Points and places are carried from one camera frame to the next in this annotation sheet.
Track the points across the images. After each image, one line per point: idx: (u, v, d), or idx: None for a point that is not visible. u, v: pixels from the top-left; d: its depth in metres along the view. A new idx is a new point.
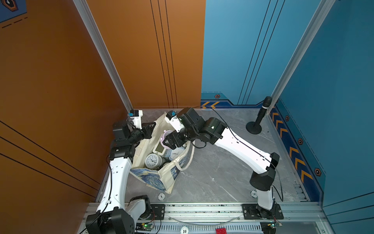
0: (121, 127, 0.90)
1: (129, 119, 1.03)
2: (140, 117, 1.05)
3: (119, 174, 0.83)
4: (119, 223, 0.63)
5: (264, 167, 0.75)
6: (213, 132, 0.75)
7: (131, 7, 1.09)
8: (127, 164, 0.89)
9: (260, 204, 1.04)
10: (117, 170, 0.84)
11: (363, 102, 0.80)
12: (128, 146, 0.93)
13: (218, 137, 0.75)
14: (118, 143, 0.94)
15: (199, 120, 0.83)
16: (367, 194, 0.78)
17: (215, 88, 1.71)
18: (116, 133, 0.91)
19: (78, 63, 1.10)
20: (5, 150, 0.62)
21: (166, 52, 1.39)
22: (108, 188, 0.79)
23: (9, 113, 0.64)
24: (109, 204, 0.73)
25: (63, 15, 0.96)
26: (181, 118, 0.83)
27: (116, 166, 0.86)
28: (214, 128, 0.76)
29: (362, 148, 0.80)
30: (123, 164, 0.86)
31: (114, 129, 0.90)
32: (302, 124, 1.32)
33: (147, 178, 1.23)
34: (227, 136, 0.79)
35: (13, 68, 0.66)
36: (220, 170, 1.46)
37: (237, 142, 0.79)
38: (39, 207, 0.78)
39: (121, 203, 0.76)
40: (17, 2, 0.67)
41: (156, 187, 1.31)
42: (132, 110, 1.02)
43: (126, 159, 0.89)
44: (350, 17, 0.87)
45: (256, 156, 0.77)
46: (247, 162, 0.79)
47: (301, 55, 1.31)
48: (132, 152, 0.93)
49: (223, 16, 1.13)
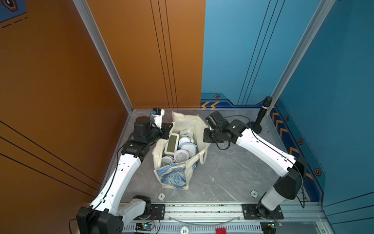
0: (142, 123, 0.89)
1: (152, 117, 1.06)
2: (161, 116, 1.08)
3: (122, 173, 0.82)
4: (103, 227, 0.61)
5: (285, 167, 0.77)
6: (233, 130, 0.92)
7: (131, 7, 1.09)
8: (135, 163, 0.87)
9: (263, 202, 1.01)
10: (122, 168, 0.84)
11: (363, 102, 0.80)
12: (142, 145, 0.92)
13: (238, 135, 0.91)
14: (135, 138, 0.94)
15: (224, 122, 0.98)
16: (367, 194, 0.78)
17: (215, 88, 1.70)
18: (136, 128, 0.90)
19: (78, 62, 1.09)
20: (5, 150, 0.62)
21: (166, 53, 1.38)
22: (107, 185, 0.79)
23: (9, 113, 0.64)
24: (102, 203, 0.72)
25: (64, 16, 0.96)
26: (208, 119, 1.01)
27: (123, 164, 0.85)
28: (235, 128, 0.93)
29: (362, 148, 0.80)
30: (131, 163, 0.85)
31: (137, 124, 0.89)
32: (302, 124, 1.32)
33: (167, 177, 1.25)
34: (247, 135, 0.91)
35: (13, 67, 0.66)
36: (220, 170, 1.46)
37: (257, 141, 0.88)
38: (38, 207, 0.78)
39: (114, 206, 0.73)
40: (17, 2, 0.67)
41: (174, 188, 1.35)
42: (155, 108, 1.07)
43: (136, 158, 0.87)
44: (349, 17, 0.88)
45: (277, 156, 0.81)
46: (268, 162, 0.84)
47: (301, 55, 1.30)
48: (143, 152, 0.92)
49: (223, 16, 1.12)
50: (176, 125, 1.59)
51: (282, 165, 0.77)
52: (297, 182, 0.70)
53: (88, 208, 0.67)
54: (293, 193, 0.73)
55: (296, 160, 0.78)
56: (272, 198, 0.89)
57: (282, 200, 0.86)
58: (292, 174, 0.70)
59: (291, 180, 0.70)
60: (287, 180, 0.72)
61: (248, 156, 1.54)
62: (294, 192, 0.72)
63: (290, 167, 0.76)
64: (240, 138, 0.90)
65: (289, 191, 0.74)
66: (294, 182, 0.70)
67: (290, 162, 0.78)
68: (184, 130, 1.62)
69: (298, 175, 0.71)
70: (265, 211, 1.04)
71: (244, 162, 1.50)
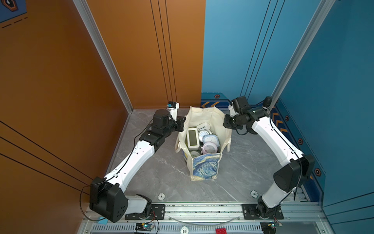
0: (160, 116, 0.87)
1: (167, 110, 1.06)
2: (176, 109, 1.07)
3: (137, 156, 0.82)
4: (111, 200, 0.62)
5: (289, 157, 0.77)
6: (252, 114, 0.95)
7: (131, 7, 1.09)
8: (149, 150, 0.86)
9: (263, 198, 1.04)
10: (138, 152, 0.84)
11: (364, 102, 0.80)
12: (158, 136, 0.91)
13: (255, 120, 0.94)
14: (153, 128, 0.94)
15: (247, 107, 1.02)
16: (367, 194, 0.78)
17: (215, 88, 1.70)
18: (155, 120, 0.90)
19: (77, 62, 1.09)
20: (5, 150, 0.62)
21: (166, 52, 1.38)
22: (122, 164, 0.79)
23: (9, 113, 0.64)
24: (115, 177, 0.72)
25: (63, 16, 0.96)
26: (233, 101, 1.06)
27: (139, 148, 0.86)
28: (255, 112, 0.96)
29: (362, 148, 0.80)
30: (145, 148, 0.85)
31: (155, 116, 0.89)
32: (303, 124, 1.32)
33: (199, 168, 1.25)
34: (263, 122, 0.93)
35: (13, 68, 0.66)
36: (220, 170, 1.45)
37: (271, 129, 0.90)
38: (38, 207, 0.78)
39: (124, 184, 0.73)
40: (17, 2, 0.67)
41: (203, 181, 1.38)
42: (171, 102, 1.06)
43: (151, 146, 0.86)
44: (350, 17, 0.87)
45: (286, 146, 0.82)
46: (275, 151, 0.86)
47: (301, 55, 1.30)
48: (158, 143, 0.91)
49: (223, 16, 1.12)
50: (193, 121, 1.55)
51: (287, 155, 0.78)
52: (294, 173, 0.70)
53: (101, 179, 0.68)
54: (289, 185, 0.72)
55: (304, 156, 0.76)
56: (274, 193, 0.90)
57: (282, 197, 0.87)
58: (292, 165, 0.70)
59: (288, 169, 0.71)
60: (285, 168, 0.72)
61: (248, 156, 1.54)
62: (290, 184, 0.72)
63: (293, 159, 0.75)
64: (257, 122, 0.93)
65: (285, 183, 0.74)
66: (291, 172, 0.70)
67: (296, 155, 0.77)
68: (201, 124, 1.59)
69: (298, 167, 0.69)
70: (263, 208, 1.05)
71: (244, 162, 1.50)
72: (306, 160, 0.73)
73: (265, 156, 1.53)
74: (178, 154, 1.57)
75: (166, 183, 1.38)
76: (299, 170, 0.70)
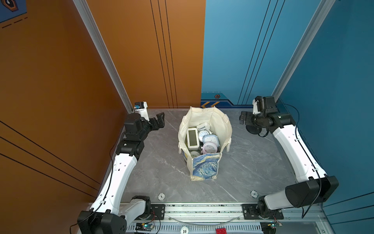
0: (132, 122, 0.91)
1: (136, 111, 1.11)
2: (145, 109, 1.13)
3: (120, 173, 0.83)
4: (107, 227, 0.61)
5: (308, 174, 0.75)
6: (277, 120, 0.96)
7: (131, 7, 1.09)
8: (131, 162, 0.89)
9: (265, 197, 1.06)
10: (119, 168, 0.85)
11: (364, 102, 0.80)
12: (136, 143, 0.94)
13: (279, 126, 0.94)
14: (128, 137, 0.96)
15: (273, 109, 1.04)
16: (367, 194, 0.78)
17: (215, 88, 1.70)
18: (128, 128, 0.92)
19: (77, 62, 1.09)
20: (5, 150, 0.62)
21: (166, 52, 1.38)
22: (105, 186, 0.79)
23: (10, 114, 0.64)
24: (102, 204, 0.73)
25: (64, 15, 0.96)
26: (260, 100, 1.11)
27: (119, 164, 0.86)
28: (280, 118, 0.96)
29: (362, 148, 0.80)
30: (127, 162, 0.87)
31: (128, 123, 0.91)
32: (302, 124, 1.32)
33: (199, 168, 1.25)
34: (288, 131, 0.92)
35: (13, 68, 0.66)
36: (220, 170, 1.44)
37: (295, 140, 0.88)
38: (38, 208, 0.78)
39: (115, 206, 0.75)
40: (17, 2, 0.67)
41: (203, 181, 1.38)
42: (138, 103, 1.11)
43: (132, 157, 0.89)
44: (350, 17, 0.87)
45: (308, 162, 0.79)
46: (294, 163, 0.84)
47: (301, 55, 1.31)
48: (139, 150, 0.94)
49: (223, 16, 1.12)
50: (193, 121, 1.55)
51: (306, 171, 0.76)
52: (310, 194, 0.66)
53: (89, 211, 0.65)
54: (300, 202, 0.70)
55: (327, 177, 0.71)
56: (278, 200, 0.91)
57: (285, 206, 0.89)
58: (310, 184, 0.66)
59: (304, 187, 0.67)
60: (300, 186, 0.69)
61: (248, 156, 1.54)
62: (301, 201, 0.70)
63: (312, 178, 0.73)
64: (280, 129, 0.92)
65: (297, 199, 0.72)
66: (307, 191, 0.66)
67: (317, 174, 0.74)
68: (201, 124, 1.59)
69: (317, 188, 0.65)
70: (263, 206, 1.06)
71: (244, 162, 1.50)
72: (327, 181, 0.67)
73: (265, 156, 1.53)
74: (178, 154, 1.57)
75: (166, 183, 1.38)
76: (317, 190, 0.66)
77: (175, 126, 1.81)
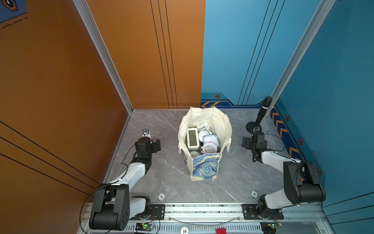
0: (144, 142, 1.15)
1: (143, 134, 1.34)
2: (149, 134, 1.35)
3: (135, 169, 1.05)
4: (119, 197, 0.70)
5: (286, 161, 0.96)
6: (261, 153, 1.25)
7: (131, 7, 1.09)
8: (141, 169, 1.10)
9: (265, 196, 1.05)
10: (134, 166, 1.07)
11: (364, 103, 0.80)
12: (146, 160, 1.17)
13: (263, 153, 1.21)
14: (139, 154, 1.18)
15: (262, 145, 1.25)
16: (366, 194, 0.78)
17: (215, 88, 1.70)
18: (140, 147, 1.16)
19: (78, 63, 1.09)
20: (5, 150, 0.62)
21: (166, 53, 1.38)
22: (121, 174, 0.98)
23: (10, 114, 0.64)
24: (119, 181, 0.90)
25: (64, 16, 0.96)
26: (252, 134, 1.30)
27: (134, 164, 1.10)
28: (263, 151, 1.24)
29: (362, 148, 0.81)
30: (140, 165, 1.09)
31: (140, 143, 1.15)
32: (302, 124, 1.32)
33: (199, 168, 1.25)
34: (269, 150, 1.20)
35: (14, 69, 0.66)
36: (220, 170, 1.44)
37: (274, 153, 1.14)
38: (38, 208, 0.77)
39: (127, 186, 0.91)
40: (17, 2, 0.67)
41: (203, 181, 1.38)
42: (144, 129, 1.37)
43: (143, 166, 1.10)
44: (350, 17, 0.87)
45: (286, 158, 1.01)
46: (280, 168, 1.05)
47: (301, 55, 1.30)
48: (148, 165, 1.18)
49: (223, 16, 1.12)
50: (193, 120, 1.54)
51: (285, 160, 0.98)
52: (292, 172, 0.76)
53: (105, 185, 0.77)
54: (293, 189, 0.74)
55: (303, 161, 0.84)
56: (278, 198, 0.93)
57: (284, 205, 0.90)
58: (288, 163, 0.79)
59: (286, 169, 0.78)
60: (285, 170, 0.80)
61: (248, 156, 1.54)
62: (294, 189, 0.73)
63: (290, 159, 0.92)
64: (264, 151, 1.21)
65: (292, 190, 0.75)
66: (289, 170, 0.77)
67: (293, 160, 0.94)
68: (201, 124, 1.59)
69: (294, 167, 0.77)
70: (263, 205, 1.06)
71: (244, 162, 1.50)
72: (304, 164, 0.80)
73: None
74: (179, 154, 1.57)
75: (166, 183, 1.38)
76: (296, 169, 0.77)
77: (175, 126, 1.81)
